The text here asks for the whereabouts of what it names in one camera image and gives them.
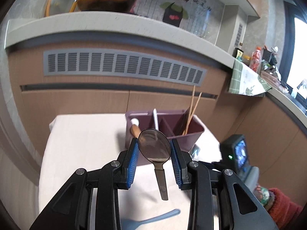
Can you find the grey ventilation grille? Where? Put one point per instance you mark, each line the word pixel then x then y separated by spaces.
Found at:
pixel 121 63

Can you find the cartoon wall sticker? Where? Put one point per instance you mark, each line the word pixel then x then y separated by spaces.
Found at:
pixel 189 15

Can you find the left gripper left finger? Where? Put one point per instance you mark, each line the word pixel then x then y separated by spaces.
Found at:
pixel 130 162

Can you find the white table cloth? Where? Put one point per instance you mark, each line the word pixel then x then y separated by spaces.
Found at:
pixel 82 183

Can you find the red sleeve forearm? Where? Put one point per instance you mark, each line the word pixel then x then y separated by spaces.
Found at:
pixel 283 211

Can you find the green checkered cloth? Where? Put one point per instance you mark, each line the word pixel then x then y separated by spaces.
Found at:
pixel 246 82

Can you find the wooden chopstick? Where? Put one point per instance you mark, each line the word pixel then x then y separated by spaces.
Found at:
pixel 191 114
pixel 189 110

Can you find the dark translucent large spoon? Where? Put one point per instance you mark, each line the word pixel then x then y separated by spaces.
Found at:
pixel 156 148

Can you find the purple plastic utensil caddy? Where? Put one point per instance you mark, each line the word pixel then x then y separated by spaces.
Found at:
pixel 170 123

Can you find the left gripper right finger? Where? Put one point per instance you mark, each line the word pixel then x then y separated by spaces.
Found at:
pixel 180 160

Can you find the white round-head spoon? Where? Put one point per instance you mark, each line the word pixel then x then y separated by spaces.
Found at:
pixel 135 121

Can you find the wooden spoon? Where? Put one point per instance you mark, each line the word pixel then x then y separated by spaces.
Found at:
pixel 135 131

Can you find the blue plastic spoon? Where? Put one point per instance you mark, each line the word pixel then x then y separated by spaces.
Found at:
pixel 129 224

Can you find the red-filled plastic bottle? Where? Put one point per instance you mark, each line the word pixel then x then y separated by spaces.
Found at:
pixel 255 59

